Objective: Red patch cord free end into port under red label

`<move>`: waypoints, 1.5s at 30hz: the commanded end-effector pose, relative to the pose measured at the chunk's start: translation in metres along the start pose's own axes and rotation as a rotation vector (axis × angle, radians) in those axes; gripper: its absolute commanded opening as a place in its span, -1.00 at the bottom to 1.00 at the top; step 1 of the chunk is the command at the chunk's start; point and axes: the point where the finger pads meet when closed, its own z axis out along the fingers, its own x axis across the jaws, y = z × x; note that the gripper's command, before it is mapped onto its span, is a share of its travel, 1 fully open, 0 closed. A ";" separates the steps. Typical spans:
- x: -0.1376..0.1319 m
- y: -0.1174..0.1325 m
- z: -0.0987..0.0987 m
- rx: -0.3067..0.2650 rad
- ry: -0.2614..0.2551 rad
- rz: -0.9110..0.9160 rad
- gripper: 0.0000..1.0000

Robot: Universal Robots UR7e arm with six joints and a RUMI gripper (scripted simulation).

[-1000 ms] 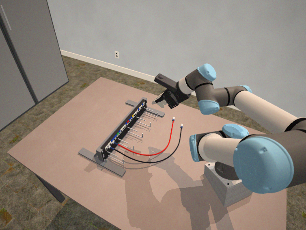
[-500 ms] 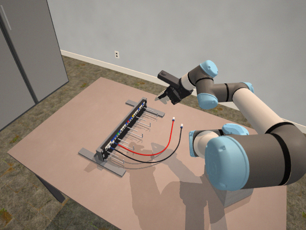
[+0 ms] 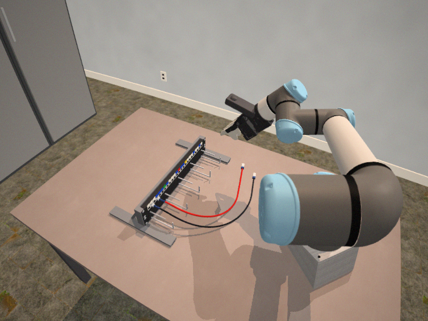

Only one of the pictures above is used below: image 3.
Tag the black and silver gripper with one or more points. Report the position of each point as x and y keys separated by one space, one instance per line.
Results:
x=249 y=127

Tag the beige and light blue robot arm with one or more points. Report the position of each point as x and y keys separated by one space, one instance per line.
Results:
x=321 y=211

